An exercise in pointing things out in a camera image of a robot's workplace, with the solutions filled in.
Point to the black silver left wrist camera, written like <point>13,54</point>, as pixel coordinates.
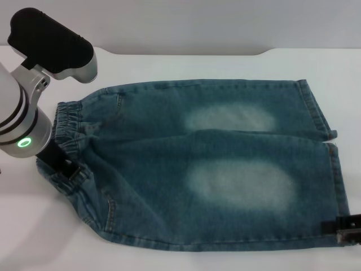
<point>53,48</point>

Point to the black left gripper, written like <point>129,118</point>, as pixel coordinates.
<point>53,159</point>

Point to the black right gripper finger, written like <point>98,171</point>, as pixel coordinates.
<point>338,224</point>
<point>349,235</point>

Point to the blue denim shorts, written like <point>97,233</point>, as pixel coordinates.
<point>180,169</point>

